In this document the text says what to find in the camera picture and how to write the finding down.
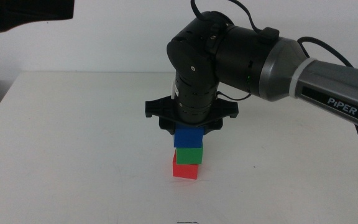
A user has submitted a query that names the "green cube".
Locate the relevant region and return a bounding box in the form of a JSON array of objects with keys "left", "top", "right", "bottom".
[{"left": 175, "top": 146, "right": 204, "bottom": 166}]

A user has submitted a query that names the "blue cube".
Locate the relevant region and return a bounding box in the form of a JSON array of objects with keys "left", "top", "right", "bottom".
[{"left": 173, "top": 124, "right": 205, "bottom": 149}]

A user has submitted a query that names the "red cube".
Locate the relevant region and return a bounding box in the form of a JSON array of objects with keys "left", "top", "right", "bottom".
[{"left": 172, "top": 151, "right": 200, "bottom": 180}]

